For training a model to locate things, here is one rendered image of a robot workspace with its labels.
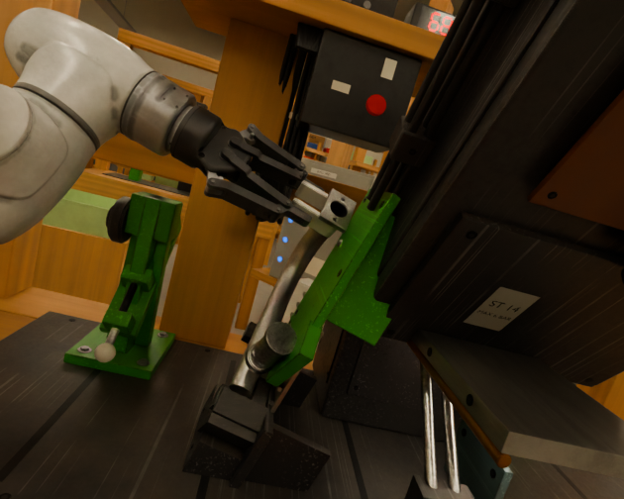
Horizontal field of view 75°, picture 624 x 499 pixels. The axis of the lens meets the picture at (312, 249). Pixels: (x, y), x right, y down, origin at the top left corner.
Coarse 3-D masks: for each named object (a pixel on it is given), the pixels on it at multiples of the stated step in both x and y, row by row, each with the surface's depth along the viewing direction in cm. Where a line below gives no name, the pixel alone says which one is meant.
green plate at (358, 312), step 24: (384, 192) 46; (360, 216) 50; (384, 216) 43; (360, 240) 45; (384, 240) 45; (336, 264) 49; (360, 264) 44; (312, 288) 54; (336, 288) 44; (360, 288) 46; (312, 312) 47; (336, 312) 46; (360, 312) 46; (384, 312) 46; (360, 336) 47
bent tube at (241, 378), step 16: (336, 192) 55; (336, 208) 56; (352, 208) 55; (336, 224) 52; (304, 240) 60; (320, 240) 58; (304, 256) 60; (288, 272) 61; (288, 288) 60; (272, 304) 58; (272, 320) 56; (256, 336) 54; (240, 368) 51; (240, 384) 50
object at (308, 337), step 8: (304, 328) 45; (312, 328) 44; (304, 336) 44; (312, 336) 44; (296, 344) 45; (304, 344) 43; (312, 344) 43; (296, 352) 43; (304, 352) 42; (312, 352) 43; (280, 360) 47; (288, 360) 44; (296, 360) 43; (304, 360) 43; (272, 368) 49; (280, 368) 46; (288, 368) 45; (296, 368) 45; (272, 376) 48; (280, 376) 47; (288, 376) 47; (272, 384) 49
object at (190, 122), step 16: (192, 112) 49; (208, 112) 51; (192, 128) 49; (208, 128) 49; (224, 128) 54; (176, 144) 49; (192, 144) 49; (208, 144) 51; (224, 144) 52; (192, 160) 50; (208, 160) 50; (224, 160) 51; (224, 176) 52
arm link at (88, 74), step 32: (32, 32) 44; (64, 32) 45; (96, 32) 47; (32, 64) 44; (64, 64) 44; (96, 64) 45; (128, 64) 47; (64, 96) 44; (96, 96) 45; (128, 96) 47; (96, 128) 47
